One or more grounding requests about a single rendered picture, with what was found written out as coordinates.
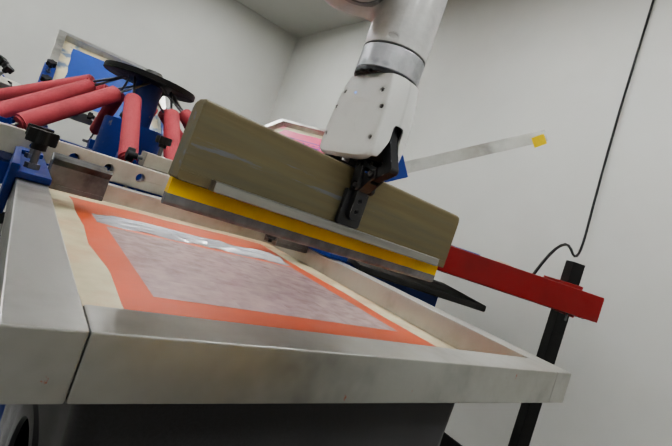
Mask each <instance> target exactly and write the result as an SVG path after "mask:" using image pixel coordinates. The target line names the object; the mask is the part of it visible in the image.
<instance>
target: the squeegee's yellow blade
mask: <svg viewBox="0 0 672 446"><path fill-rule="evenodd" d="M164 191H166V192H167V193H171V194H174V195H177V196H180V197H184V198H187V199H190V200H193V201H196V202H200V203H203V204H206V205H209V206H213V207H216V208H219V209H222V210H225V211H229V212H232V213H235V214H238V215H241V216H245V217H248V218H251V219H254V220H258V221H261V222H264V223H267V224H270V225H274V226H277V227H280V228H283V229H287V230H290V231H293V232H296V233H299V234H303V235H306V236H309V237H312V238H315V239H319V240H322V241H325V242H328V243H332V244H335V245H338V246H341V247H344V248H348V249H351V250H354V251H357V252H361V253H364V254H367V255H370V256H373V257H377V258H380V259H383V260H386V261H390V262H393V263H396V264H399V265H402V266H406V267H409V268H412V269H415V270H418V271H422V272H425V273H428V274H431V275H435V274H436V271H437V268H438V266H434V265H431V264H428V263H425V262H422V261H419V260H416V259H413V258H410V257H407V256H404V255H401V254H398V253H395V252H391V251H388V250H385V249H382V248H379V247H376V246H373V245H370V244H367V243H364V242H361V241H358V240H355V239H352V238H349V237H346V236H343V235H340V234H337V233H334V232H331V231H328V230H325V229H322V228H319V227H316V226H313V225H310V224H307V223H304V222H301V221H298V220H295V219H292V218H289V217H286V216H283V215H280V214H277V213H274V212H271V211H268V210H265V209H262V208H259V207H256V206H253V205H250V204H247V203H244V202H241V201H238V200H235V199H232V198H229V197H226V196H223V195H220V194H217V193H214V192H212V191H210V190H207V189H205V188H202V187H199V186H196V185H193V184H190V183H187V182H184V181H181V180H178V179H176V178H174V177H172V176H170V177H169V180H168V183H167V185H166V188H165V190H164Z"/></svg>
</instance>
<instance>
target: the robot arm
mask: <svg viewBox="0 0 672 446"><path fill-rule="evenodd" d="M325 1H326V2H327V3H328V4H329V5H330V6H332V7H334V8H335V9H337V10H339V11H342V12H344V13H347V14H350V15H353V16H356V17H359V18H361V19H364V20H367V21H370V22H372V24H371V27H370V30H369V32H368V35H367V38H366V41H365V44H364V46H363V49H362V52H361V55H360V58H359V60H358V63H357V66H356V69H355V72H354V76H353V77H351V78H350V80H349V81H348V83H347V84H346V86H345V88H344V90H343V92H342V93H341V96H340V98H339V100H338V102H337V104H336V106H335V108H334V110H333V113H332V115H331V117H330V120H329V122H328V125H327V127H326V130H325V132H324V135H323V137H322V140H321V144H320V149H321V151H322V152H323V153H324V154H326V155H328V156H330V157H333V158H335V159H337V160H339V161H341V162H343V163H345V164H348V165H350V166H352V167H354V168H355V170H354V174H353V178H352V181H351V189H350V188H347V187H346V188H345V191H344V193H343V196H342V199H341V202H340V205H339V208H338V210H337V214H336V216H335V222H336V223H339V224H342V225H344V226H347V227H350V228H353V229H357V228H358V227H359V224H360V221H361V218H362V215H363V212H364V209H365V207H366V204H367V201H368V198H369V196H373V195H374V193H375V190H376V188H377V187H378V186H380V185H381V184H382V183H383V182H384V181H386V180H388V179H390V178H393V177H395V176H397V175H398V173H399V161H400V159H401V156H402V154H403V151H404V148H405V145H406V142H407V139H408V136H409V132H410V129H411V125H412V121H413V117H414V113H415V108H416V102H417V96H418V88H417V87H418V84H419V82H420V79H421V76H422V73H423V70H424V67H425V65H426V62H427V59H428V56H429V53H430V50H431V47H432V44H433V42H434V39H435V36H436V33H437V30H438V27H439V24H440V21H441V19H442V16H443V13H444V10H445V7H446V4H447V1H448V0H325ZM342 157H343V159H344V160H342ZM355 166H356V167H355ZM365 171H367V173H366V174H365V175H364V172H365Z"/></svg>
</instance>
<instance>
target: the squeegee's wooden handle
mask: <svg viewBox="0 0 672 446"><path fill-rule="evenodd" d="M354 170H355V168H354V167H352V166H350V165H348V164H345V163H343V162H341V161H339V160H337V159H335V158H333V157H330V156H328V155H326V154H324V153H322V152H320V151H318V150H315V149H313V148H311V147H309V146H307V145H305V144H302V143H300V142H298V141H296V140H294V139H292V138H290V137H287V136H285V135H283V134H281V133H279V132H277V131H275V130H272V129H270V128H268V127H266V126H264V125H262V124H260V123H257V122H255V121H253V120H251V119H249V118H247V117H245V116H242V115H240V114H238V113H236V112H234V111H232V110H230V109H227V108H225V107H223V106H221V105H219V104H217V103H214V102H212V101H210V100H208V99H200V100H199V101H197V102H196V103H195V105H194V107H193V109H192V112H191V114H190V117H189V119H188V122H187V125H186V127H185V130H184V133H183V135H182V138H181V140H180V143H179V146H178V148H177V151H176V153H175V156H174V159H173V161H172V164H171V167H170V169H169V172H168V173H169V175H170V176H172V177H174V178H176V179H178V180H181V181H184V182H187V183H190V184H193V185H196V186H199V187H202V188H205V189H209V187H210V184H211V181H212V179H213V180H216V181H219V182H221V183H224V184H227V185H230V186H233V187H236V188H239V189H241V190H244V191H247V192H250V193H253V194H256V195H258V196H261V197H264V198H267V199H270V200H273V201H276V202H278V203H281V204H284V205H287V206H290V207H293V208H296V209H298V210H301V211H304V212H307V213H310V214H313V215H315V216H318V217H321V218H324V219H327V220H330V221H333V222H335V216H336V214H337V210H338V208H339V205H340V202H341V199H342V196H343V193H344V191H345V188H346V187H347V188H350V189H351V181H352V178H353V174H354ZM335 223H336V222H335ZM458 223H459V217H458V216H457V215H455V214H453V213H451V212H448V211H446V210H444V209H442V208H440V207H438V206H436V205H433V204H431V203H429V202H427V201H425V200H423V199H421V198H418V197H416V196H414V195H412V194H410V193H408V192H405V191H403V190H401V189H399V188H397V187H395V186H393V185H390V184H388V183H386V182H383V183H382V184H381V185H380V186H378V187H377V188H376V190H375V193H374V195H373V196H369V198H368V201H367V204H366V207H365V209H364V212H363V215H362V218H361V221H360V224H359V227H358V228H357V229H355V230H358V231H361V232H364V233H367V234H370V235H372V236H375V237H378V238H381V239H384V240H387V241H390V242H392V243H395V244H398V245H401V246H404V247H407V248H410V249H412V250H415V251H418V252H421V253H424V254H427V255H429V256H432V257H435V258H438V259H439V262H438V265H437V266H439V267H442V268H443V267H444V264H445V261H446V258H447V256H448V253H449V250H450V247H451V244H452V241H453V238H454V235H455V232H456V229H457V226H458Z"/></svg>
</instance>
